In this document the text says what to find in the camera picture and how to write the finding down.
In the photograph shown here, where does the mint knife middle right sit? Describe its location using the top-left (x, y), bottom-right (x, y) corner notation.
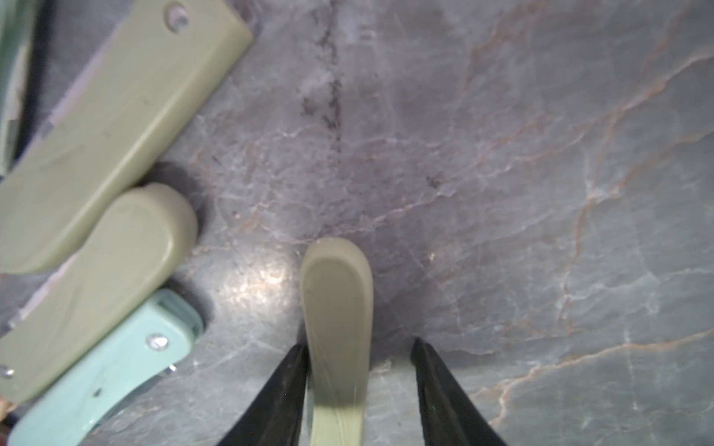
top-left (1, 0), bottom-right (43, 177)

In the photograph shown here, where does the mint knife bottom of pile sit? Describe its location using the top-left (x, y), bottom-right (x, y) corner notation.
top-left (7, 289), bottom-right (205, 445)

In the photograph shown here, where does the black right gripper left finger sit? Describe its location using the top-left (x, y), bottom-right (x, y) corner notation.
top-left (219, 344), bottom-right (310, 446)

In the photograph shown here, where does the olive knife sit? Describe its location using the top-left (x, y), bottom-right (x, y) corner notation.
top-left (1, 1), bottom-right (254, 275)
top-left (299, 238), bottom-right (374, 445)
top-left (1, 183), bottom-right (198, 404)

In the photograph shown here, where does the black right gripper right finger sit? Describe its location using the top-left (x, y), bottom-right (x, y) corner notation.
top-left (410, 338), bottom-right (506, 446)

